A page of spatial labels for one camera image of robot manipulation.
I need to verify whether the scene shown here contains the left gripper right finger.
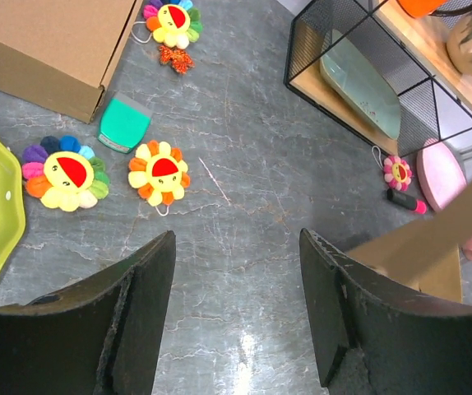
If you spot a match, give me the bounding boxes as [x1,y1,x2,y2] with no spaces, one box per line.
[299,229,472,394]

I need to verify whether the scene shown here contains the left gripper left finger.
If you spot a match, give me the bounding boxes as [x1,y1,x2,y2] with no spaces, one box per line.
[0,231,176,394]

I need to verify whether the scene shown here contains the cardboard box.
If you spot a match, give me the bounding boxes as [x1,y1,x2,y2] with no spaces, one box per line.
[347,181,472,303]
[0,0,142,123]

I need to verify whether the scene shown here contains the orange flower plush keychain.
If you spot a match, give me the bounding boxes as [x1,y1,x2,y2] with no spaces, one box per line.
[127,140,191,216]

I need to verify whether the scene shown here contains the pink black highlighter marker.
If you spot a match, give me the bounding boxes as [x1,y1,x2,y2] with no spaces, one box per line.
[386,188,428,215]

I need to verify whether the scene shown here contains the rainbow flower plush front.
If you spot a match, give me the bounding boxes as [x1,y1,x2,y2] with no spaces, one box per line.
[21,135,110,212]

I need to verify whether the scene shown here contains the pink round plate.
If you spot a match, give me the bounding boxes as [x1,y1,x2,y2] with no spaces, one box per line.
[416,138,466,211]

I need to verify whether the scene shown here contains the teal small sponge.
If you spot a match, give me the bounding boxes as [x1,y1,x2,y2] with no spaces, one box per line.
[97,93,152,154]

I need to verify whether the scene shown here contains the teal rectangular dish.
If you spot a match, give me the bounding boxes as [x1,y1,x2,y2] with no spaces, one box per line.
[319,29,401,140]

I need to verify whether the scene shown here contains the orange enamel mug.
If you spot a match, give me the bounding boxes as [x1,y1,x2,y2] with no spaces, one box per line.
[397,0,472,19]

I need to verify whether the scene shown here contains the pink flower plush keychain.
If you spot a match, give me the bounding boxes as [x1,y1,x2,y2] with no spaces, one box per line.
[372,146,413,192]

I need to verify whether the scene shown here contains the black wire wooden shelf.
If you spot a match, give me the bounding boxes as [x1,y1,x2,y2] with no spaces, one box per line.
[284,1,472,156]

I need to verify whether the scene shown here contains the rainbow flower plush keychain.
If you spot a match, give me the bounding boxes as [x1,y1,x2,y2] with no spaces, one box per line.
[131,0,203,75]

